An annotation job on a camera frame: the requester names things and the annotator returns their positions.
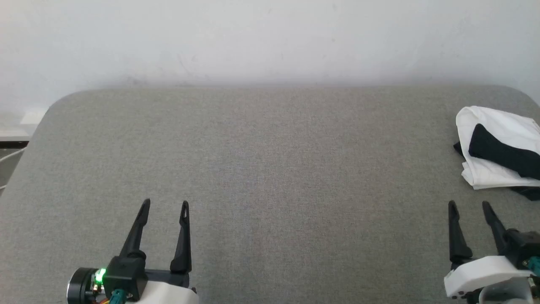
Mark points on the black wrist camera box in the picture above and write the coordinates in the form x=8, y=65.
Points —
x=124, y=274
x=523, y=247

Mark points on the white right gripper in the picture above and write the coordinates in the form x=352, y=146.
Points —
x=481, y=274

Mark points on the grey fabric sofa seat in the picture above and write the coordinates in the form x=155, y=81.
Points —
x=274, y=177

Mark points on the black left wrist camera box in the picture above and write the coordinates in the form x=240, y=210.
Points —
x=124, y=274

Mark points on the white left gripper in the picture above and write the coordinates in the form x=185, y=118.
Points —
x=168, y=291

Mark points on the white wall ledge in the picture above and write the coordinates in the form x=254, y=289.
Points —
x=21, y=124

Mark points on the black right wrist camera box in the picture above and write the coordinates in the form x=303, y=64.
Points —
x=523, y=247

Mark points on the white and black shirt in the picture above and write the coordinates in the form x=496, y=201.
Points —
x=502, y=126

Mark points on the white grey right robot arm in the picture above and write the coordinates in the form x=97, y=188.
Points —
x=506, y=293

